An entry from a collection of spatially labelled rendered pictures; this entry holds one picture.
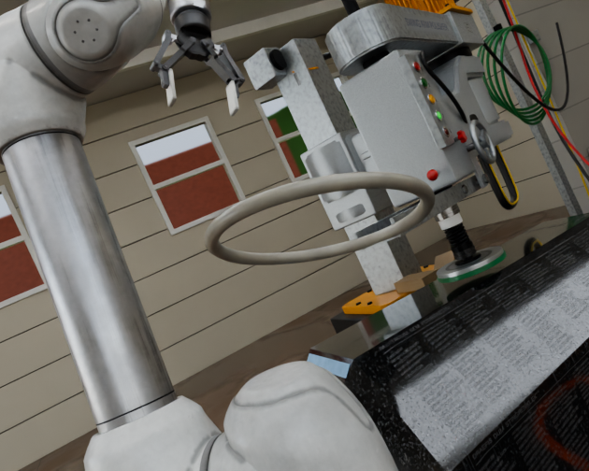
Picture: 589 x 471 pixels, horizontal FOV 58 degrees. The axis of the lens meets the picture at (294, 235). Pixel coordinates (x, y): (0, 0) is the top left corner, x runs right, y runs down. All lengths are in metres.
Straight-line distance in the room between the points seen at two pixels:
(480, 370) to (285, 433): 0.95
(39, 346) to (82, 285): 6.82
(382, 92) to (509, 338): 0.78
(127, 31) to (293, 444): 0.51
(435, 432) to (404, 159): 0.77
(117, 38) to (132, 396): 0.42
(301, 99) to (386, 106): 1.01
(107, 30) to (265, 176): 7.51
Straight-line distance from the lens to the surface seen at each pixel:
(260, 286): 7.85
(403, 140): 1.61
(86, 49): 0.70
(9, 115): 0.76
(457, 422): 1.37
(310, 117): 2.57
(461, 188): 1.73
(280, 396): 0.57
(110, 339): 0.68
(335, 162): 2.45
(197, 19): 1.20
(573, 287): 1.73
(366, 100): 1.65
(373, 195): 2.46
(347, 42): 1.65
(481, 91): 2.28
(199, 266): 7.65
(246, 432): 0.58
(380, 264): 2.55
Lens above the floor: 1.25
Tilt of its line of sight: 1 degrees down
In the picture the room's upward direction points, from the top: 25 degrees counter-clockwise
